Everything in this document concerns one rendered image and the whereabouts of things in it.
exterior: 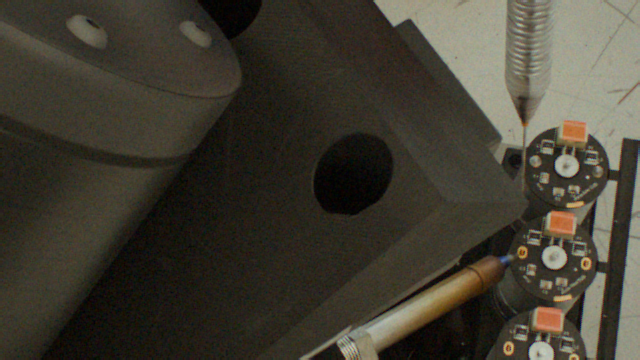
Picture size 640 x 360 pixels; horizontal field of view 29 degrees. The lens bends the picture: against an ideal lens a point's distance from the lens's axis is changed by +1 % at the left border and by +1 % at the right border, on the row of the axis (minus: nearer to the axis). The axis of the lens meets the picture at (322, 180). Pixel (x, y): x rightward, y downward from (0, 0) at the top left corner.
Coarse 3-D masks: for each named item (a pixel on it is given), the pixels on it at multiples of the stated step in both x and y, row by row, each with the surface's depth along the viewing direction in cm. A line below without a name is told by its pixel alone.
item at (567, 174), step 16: (560, 160) 35; (576, 160) 35; (560, 176) 35; (576, 176) 36; (528, 192) 36; (528, 208) 37; (544, 208) 36; (560, 208) 35; (576, 208) 35; (512, 224) 39
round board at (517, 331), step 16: (512, 320) 34; (528, 320) 34; (512, 336) 34; (528, 336) 34; (544, 336) 34; (560, 336) 34; (576, 336) 34; (496, 352) 34; (512, 352) 34; (560, 352) 34; (576, 352) 34
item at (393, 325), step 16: (464, 272) 33; (480, 272) 33; (496, 272) 34; (432, 288) 33; (448, 288) 33; (464, 288) 33; (480, 288) 33; (400, 304) 32; (416, 304) 32; (432, 304) 32; (448, 304) 32; (384, 320) 31; (400, 320) 32; (416, 320) 32; (432, 320) 32; (352, 336) 30; (368, 336) 31; (384, 336) 31; (400, 336) 32; (352, 352) 30; (368, 352) 30
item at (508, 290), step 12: (552, 252) 35; (564, 252) 35; (552, 264) 34; (564, 264) 34; (504, 276) 36; (492, 288) 39; (504, 288) 37; (516, 288) 35; (504, 300) 37; (516, 300) 36; (528, 300) 35; (540, 300) 35; (504, 312) 38; (516, 312) 37; (564, 312) 37
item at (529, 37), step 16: (512, 0) 27; (528, 0) 27; (544, 0) 27; (512, 16) 27; (528, 16) 27; (544, 16) 27; (512, 32) 28; (528, 32) 27; (544, 32) 27; (512, 48) 28; (528, 48) 28; (544, 48) 28; (512, 64) 28; (528, 64) 28; (544, 64) 28; (512, 80) 29; (528, 80) 29; (544, 80) 29
